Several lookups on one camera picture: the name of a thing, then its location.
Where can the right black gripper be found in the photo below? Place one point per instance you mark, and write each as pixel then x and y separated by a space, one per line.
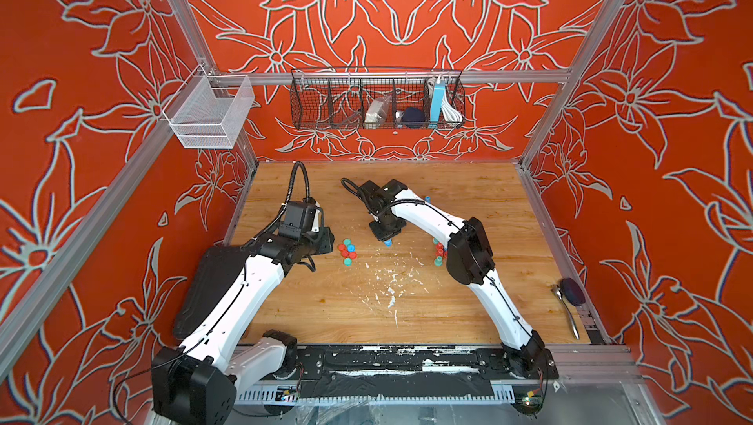
pixel 380 237

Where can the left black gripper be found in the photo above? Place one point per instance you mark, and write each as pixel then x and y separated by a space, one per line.
pixel 327 238

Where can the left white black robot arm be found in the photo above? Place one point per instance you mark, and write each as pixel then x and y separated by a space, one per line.
pixel 199 381

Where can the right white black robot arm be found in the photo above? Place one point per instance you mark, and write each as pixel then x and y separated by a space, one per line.
pixel 469 261

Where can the cluster of coloured stamp caps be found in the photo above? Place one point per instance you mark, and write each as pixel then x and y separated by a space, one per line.
pixel 348 252

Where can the cluster of coloured stamps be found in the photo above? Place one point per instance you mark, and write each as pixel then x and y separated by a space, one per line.
pixel 440 253

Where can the black plastic tool case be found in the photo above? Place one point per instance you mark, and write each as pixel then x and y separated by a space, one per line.
pixel 217 270

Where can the dark blue round object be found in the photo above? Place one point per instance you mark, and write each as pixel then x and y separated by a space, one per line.
pixel 413 118

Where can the silver pouch in basket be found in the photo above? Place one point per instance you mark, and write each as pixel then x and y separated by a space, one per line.
pixel 377 113

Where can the light blue box in basket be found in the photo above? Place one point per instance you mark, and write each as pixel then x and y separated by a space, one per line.
pixel 437 98

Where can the metal spoon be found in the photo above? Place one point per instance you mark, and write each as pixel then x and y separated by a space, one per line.
pixel 557 292

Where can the dark blue round pad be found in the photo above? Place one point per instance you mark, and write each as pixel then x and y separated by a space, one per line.
pixel 572 291

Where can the black wire wall basket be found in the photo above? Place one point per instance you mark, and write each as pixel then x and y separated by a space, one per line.
pixel 336 99

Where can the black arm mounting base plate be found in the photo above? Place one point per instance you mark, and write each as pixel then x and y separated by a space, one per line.
pixel 413 373

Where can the white wire mesh basket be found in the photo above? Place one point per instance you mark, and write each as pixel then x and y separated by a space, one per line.
pixel 207 115

